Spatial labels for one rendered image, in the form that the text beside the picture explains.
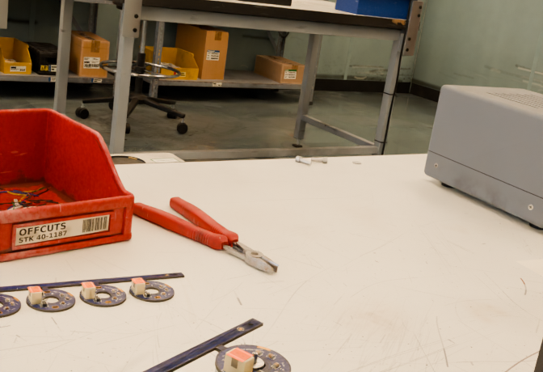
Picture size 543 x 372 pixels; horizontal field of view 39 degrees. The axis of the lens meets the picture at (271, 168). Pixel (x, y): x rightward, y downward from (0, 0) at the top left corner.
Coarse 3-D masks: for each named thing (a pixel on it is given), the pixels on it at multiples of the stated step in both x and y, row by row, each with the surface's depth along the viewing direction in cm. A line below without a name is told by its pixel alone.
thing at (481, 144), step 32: (448, 96) 72; (480, 96) 69; (512, 96) 72; (448, 128) 72; (480, 128) 69; (512, 128) 66; (448, 160) 72; (480, 160) 69; (512, 160) 66; (480, 192) 69; (512, 192) 66
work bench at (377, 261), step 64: (192, 192) 61; (256, 192) 64; (320, 192) 67; (384, 192) 69; (448, 192) 73; (64, 256) 46; (128, 256) 48; (192, 256) 49; (320, 256) 52; (384, 256) 54; (448, 256) 56; (512, 256) 58; (0, 320) 38; (64, 320) 39; (128, 320) 40; (192, 320) 41; (320, 320) 43; (384, 320) 44; (448, 320) 45; (512, 320) 47
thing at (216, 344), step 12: (240, 324) 28; (252, 324) 28; (216, 336) 27; (228, 336) 27; (240, 336) 27; (192, 348) 26; (204, 348) 26; (216, 348) 26; (168, 360) 25; (180, 360) 25; (192, 360) 25
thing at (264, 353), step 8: (224, 352) 26; (248, 352) 26; (264, 352) 26; (272, 352) 26; (216, 360) 25; (224, 360) 25; (264, 360) 26; (272, 360) 26; (280, 360) 26; (216, 368) 25; (264, 368) 25; (272, 368) 25; (280, 368) 25; (288, 368) 25
